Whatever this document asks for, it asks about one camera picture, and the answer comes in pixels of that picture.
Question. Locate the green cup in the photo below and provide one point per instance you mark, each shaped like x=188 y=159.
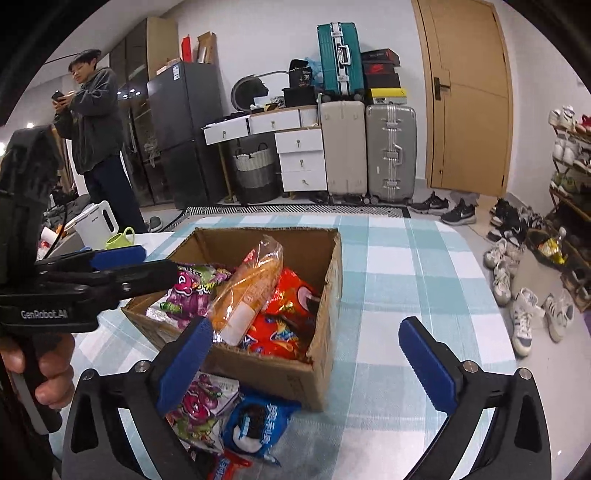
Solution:
x=119 y=240

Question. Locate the red black shoe box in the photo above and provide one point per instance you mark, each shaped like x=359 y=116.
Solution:
x=381 y=69

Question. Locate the small red blue packet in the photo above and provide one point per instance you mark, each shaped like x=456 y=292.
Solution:
x=228 y=468

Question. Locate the silver suitcase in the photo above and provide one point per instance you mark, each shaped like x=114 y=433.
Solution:
x=391 y=152

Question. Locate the red paper bag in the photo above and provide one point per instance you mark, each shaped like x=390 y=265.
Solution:
x=186 y=48

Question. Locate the yellow drink bottle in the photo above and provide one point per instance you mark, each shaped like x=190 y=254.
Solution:
x=551 y=247

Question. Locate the black storage box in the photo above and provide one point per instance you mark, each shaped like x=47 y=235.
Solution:
x=300 y=97

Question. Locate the wooden shoe rack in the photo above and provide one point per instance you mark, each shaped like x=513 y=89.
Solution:
x=561 y=203

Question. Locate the woven laundry basket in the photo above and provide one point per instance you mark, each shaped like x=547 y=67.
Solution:
x=253 y=175

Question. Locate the white electric kettle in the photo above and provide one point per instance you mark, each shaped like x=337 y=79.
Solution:
x=94 y=226

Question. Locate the striped black white rug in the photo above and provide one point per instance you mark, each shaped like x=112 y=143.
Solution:
x=295 y=212

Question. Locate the purple grape candy packet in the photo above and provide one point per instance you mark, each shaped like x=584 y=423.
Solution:
x=189 y=290
x=207 y=406

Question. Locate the teal suitcase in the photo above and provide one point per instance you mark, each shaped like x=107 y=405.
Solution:
x=339 y=60

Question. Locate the wooden door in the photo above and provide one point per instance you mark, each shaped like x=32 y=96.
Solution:
x=466 y=92

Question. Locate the pile of scattered sneakers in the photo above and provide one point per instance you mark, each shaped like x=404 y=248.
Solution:
x=508 y=258

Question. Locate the brown cardboard box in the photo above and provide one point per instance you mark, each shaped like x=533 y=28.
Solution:
x=277 y=374

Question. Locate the beige suitcase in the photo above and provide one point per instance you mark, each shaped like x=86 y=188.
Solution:
x=344 y=147

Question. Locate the black gift bag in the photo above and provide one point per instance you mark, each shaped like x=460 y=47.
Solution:
x=301 y=74

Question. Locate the blue cookie packet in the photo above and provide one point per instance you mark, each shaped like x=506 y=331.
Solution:
x=263 y=420

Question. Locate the plain black shoe box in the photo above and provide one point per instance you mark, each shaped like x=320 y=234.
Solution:
x=382 y=81

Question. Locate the wooden cupboard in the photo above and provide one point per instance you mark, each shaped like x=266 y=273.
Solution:
x=161 y=41

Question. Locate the dark glass cabinet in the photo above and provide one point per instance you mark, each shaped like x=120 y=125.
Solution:
x=134 y=129

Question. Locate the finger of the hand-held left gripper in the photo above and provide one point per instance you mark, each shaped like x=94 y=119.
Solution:
x=117 y=257
x=138 y=279

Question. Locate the rows of assorted shoes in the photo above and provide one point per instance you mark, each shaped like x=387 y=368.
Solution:
x=568 y=147

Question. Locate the arched mirror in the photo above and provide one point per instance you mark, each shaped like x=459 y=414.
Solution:
x=249 y=90

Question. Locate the white drawer dresser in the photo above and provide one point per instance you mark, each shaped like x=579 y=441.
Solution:
x=300 y=152

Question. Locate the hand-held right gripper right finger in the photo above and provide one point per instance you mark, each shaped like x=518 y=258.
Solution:
x=427 y=364

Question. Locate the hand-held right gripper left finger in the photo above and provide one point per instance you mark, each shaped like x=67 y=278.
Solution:
x=184 y=364

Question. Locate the red snack packet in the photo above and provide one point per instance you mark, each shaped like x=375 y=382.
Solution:
x=295 y=290
x=277 y=337

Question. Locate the dark grey fridge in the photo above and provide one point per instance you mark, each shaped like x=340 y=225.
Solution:
x=184 y=129

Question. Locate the small cardboard box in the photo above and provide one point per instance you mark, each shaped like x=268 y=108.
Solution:
x=168 y=67

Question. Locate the yellow black shoe box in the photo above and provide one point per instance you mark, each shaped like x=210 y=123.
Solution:
x=388 y=96

